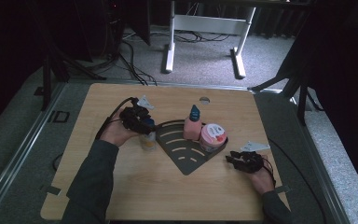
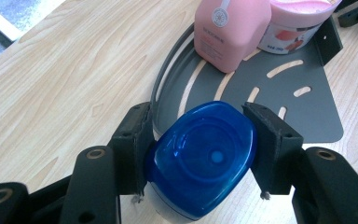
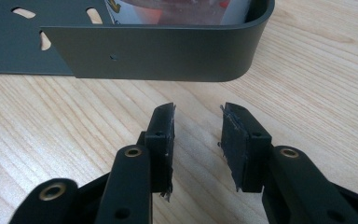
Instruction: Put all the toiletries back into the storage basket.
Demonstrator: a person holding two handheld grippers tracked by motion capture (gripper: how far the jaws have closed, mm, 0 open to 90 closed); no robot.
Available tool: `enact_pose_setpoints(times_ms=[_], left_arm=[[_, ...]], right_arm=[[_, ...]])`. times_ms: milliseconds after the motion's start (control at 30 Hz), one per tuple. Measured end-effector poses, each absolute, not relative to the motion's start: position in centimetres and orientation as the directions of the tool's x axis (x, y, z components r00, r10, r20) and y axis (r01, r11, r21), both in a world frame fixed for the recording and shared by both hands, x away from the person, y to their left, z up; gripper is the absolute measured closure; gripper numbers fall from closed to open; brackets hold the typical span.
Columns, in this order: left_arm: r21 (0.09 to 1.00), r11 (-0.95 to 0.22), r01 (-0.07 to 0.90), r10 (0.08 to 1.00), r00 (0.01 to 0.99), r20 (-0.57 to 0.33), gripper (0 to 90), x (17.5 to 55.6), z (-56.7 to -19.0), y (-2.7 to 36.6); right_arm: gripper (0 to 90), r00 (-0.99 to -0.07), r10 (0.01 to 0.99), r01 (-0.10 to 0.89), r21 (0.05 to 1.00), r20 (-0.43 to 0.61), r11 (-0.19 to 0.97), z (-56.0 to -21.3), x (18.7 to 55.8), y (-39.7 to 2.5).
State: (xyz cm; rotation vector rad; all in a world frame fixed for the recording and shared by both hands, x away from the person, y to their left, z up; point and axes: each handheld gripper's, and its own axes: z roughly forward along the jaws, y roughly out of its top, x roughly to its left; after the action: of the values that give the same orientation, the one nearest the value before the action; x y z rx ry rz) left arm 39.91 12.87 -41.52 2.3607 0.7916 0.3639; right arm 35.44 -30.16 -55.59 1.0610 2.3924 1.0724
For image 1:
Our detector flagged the right hand-held gripper cable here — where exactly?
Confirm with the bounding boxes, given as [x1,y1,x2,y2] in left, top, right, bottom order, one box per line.
[268,138,328,224]

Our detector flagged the left hand-held gripper cable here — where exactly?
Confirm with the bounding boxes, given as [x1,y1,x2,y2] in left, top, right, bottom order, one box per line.
[94,96,138,140]

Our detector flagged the white desk frame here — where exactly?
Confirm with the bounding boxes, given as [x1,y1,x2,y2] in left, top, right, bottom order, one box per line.
[162,0,257,79]

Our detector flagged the pink pump bottle blue pump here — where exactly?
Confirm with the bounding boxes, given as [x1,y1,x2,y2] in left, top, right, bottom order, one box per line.
[183,104,203,142]

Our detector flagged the metal floor rail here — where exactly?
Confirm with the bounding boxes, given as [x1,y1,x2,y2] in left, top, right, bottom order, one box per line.
[288,96,351,224]
[0,82,66,216]

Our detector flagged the dark computer tower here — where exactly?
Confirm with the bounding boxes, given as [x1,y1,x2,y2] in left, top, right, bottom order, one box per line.
[101,0,125,57]

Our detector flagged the person's left hand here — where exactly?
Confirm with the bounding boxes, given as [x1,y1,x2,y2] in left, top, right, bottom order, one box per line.
[100,106,141,147]

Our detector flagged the black floor cables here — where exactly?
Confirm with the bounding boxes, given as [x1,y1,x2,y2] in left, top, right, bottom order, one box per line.
[117,40,158,87]

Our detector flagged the person's right hand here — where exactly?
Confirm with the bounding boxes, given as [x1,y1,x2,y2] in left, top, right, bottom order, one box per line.
[247,166,276,195]

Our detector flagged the black stand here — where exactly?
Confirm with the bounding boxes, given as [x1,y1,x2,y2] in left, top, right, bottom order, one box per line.
[41,46,106,111]
[248,31,324,125]

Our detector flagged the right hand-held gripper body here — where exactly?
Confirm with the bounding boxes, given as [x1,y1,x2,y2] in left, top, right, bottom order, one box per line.
[238,141,271,175]

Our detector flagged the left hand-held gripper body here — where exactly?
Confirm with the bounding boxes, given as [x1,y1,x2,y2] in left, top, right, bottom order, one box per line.
[118,95,156,135]

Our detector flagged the black corner shelf rack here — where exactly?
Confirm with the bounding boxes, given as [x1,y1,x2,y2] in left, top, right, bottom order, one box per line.
[155,119,229,176]

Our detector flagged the pink jar white lid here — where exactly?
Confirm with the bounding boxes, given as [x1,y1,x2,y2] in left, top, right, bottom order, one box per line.
[199,123,227,153]

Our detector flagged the thin cables under desk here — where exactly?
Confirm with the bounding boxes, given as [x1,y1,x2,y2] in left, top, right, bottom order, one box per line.
[173,30,231,43]

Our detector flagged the hand-held gripper cable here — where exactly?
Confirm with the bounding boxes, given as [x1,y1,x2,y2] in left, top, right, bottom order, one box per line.
[94,96,138,140]
[268,138,328,224]

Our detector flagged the black rectangular bracket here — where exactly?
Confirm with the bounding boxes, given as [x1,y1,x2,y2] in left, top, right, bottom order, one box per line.
[53,110,70,124]

